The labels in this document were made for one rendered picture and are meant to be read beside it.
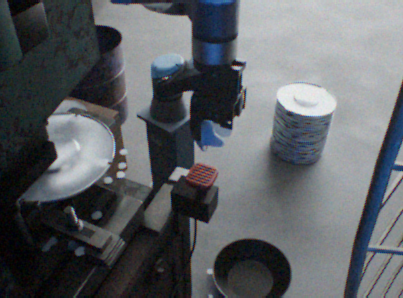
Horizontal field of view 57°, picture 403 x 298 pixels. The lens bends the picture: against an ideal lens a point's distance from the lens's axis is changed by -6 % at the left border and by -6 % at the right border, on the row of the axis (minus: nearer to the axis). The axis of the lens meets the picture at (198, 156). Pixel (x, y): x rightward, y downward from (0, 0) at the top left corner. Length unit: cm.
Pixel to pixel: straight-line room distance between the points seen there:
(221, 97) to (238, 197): 118
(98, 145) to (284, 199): 112
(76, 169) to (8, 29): 55
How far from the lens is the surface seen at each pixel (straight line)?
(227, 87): 66
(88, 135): 94
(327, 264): 167
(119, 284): 86
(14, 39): 36
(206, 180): 83
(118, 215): 85
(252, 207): 178
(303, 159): 199
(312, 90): 201
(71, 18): 58
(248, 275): 158
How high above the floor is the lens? 136
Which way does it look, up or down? 43 degrees down
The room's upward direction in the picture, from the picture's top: straight up
